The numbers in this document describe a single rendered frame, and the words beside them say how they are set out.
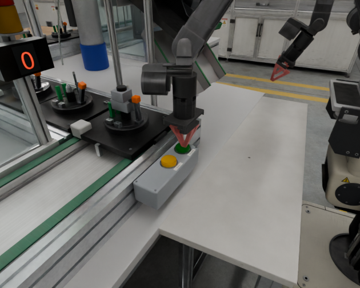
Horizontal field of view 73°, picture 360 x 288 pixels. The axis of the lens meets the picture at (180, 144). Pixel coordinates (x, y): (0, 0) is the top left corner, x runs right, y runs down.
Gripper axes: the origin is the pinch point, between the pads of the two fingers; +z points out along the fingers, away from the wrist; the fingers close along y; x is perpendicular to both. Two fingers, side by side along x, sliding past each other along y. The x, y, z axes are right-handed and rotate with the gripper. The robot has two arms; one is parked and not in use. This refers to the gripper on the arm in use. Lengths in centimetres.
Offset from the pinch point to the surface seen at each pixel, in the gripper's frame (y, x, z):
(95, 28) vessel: -60, -95, -13
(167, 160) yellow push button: 7.6, -0.4, 0.9
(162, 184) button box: 14.3, 2.5, 2.1
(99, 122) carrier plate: 2.4, -30.2, 0.8
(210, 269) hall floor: -24, 4, 98
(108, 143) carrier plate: 9.6, -19.0, 0.9
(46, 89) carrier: -3, -65, -1
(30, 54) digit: 16.5, -31.0, -23.5
